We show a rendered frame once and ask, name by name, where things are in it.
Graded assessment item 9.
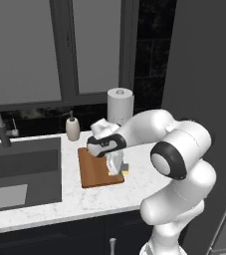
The grey framed window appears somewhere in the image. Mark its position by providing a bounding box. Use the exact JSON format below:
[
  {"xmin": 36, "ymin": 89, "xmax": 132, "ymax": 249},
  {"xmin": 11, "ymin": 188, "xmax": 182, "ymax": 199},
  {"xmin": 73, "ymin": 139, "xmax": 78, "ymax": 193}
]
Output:
[{"xmin": 0, "ymin": 0, "xmax": 140, "ymax": 114}]

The silver fridge handle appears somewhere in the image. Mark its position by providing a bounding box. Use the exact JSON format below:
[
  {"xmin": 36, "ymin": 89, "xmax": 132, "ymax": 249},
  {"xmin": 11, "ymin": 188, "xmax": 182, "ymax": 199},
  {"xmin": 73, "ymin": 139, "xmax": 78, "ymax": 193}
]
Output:
[{"xmin": 206, "ymin": 187, "xmax": 226, "ymax": 255}]

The yellow sponge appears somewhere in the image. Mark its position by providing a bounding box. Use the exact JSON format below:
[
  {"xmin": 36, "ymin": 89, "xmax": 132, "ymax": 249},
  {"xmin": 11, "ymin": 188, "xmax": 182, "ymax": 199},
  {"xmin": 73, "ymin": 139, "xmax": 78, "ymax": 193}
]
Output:
[{"xmin": 108, "ymin": 162, "xmax": 131, "ymax": 177}]

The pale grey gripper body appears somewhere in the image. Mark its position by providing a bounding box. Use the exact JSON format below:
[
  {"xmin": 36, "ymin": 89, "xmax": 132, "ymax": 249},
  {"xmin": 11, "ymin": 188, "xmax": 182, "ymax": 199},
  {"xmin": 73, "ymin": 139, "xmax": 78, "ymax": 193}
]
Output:
[{"xmin": 105, "ymin": 150, "xmax": 125, "ymax": 177}]

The dark cupboard door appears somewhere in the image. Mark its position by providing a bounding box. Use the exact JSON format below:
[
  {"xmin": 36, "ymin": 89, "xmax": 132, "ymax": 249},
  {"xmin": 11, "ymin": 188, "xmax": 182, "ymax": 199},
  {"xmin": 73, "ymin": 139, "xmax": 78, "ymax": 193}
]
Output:
[
  {"xmin": 0, "ymin": 216, "xmax": 106, "ymax": 255},
  {"xmin": 104, "ymin": 209, "xmax": 156, "ymax": 255}
]

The dark grey sink basin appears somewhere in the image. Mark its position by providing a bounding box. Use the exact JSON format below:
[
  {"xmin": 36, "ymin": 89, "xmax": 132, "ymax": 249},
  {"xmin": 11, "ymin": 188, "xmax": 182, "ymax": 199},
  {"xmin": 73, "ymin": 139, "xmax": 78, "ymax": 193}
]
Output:
[{"xmin": 0, "ymin": 136, "xmax": 64, "ymax": 214}]

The white paper towel roll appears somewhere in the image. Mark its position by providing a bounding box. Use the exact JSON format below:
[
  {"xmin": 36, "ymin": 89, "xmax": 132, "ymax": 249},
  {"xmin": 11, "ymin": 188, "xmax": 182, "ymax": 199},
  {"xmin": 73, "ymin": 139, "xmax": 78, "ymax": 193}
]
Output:
[{"xmin": 107, "ymin": 87, "xmax": 135, "ymax": 127}]

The beige soap dispenser bottle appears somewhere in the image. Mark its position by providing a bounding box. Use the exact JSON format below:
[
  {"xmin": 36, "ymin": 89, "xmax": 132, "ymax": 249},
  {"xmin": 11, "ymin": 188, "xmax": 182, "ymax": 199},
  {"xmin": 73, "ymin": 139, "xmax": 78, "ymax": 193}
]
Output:
[{"xmin": 65, "ymin": 110, "xmax": 82, "ymax": 142}]

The dark grey fridge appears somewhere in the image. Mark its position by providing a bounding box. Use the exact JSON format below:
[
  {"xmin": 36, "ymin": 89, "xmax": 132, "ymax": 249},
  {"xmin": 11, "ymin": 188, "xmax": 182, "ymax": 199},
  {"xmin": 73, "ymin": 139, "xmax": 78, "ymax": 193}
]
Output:
[{"xmin": 159, "ymin": 0, "xmax": 226, "ymax": 255}]

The silver cupboard handle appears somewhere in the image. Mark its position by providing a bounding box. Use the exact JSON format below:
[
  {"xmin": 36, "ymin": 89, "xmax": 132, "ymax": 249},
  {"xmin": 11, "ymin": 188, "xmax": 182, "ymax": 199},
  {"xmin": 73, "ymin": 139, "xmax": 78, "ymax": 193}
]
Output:
[{"xmin": 109, "ymin": 237, "xmax": 116, "ymax": 255}]

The brown wooden cutting board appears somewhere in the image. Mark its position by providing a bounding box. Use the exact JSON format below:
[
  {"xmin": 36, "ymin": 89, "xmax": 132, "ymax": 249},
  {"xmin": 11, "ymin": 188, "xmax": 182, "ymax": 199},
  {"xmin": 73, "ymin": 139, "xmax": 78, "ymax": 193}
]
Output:
[{"xmin": 77, "ymin": 146, "xmax": 125, "ymax": 189}]

